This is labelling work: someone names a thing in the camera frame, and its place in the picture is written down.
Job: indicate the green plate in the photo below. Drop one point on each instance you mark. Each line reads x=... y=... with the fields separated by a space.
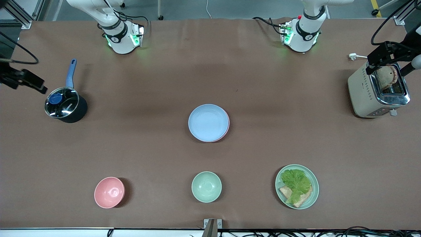
x=314 y=187

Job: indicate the brown bread slice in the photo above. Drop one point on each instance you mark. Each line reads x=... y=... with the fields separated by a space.
x=304 y=199

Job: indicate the small green bowl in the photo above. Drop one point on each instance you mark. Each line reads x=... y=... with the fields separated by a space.
x=206 y=186

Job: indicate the pink shallow bowl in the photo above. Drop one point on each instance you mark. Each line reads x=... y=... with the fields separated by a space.
x=228 y=129

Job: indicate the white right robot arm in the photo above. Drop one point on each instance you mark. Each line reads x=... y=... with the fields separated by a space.
x=121 y=39

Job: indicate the green lettuce leaf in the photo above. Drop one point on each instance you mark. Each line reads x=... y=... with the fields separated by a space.
x=296 y=182

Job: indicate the beige and chrome toaster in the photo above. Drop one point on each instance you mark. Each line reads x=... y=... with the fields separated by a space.
x=360 y=89

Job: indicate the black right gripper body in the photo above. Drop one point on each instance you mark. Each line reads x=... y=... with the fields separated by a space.
x=7 y=77

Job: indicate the toast in toaster slot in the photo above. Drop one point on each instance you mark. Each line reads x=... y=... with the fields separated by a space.
x=386 y=77

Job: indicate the small deep pink bowl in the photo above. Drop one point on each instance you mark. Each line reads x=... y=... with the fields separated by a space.
x=109 y=192

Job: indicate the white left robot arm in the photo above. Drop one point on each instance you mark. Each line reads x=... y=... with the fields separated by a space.
x=302 y=36

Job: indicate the aluminium frame post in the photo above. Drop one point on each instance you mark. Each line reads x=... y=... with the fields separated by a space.
x=16 y=13
x=399 y=20

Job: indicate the metal frame bracket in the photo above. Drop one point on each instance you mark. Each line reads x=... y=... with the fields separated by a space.
x=212 y=225

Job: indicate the glass lid with blue knob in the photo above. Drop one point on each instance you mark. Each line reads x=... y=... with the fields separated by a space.
x=62 y=102

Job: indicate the grey pole with caster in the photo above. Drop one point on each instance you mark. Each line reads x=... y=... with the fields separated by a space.
x=160 y=10

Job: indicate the light blue shallow bowl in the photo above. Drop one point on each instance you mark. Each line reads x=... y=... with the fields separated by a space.
x=208 y=122

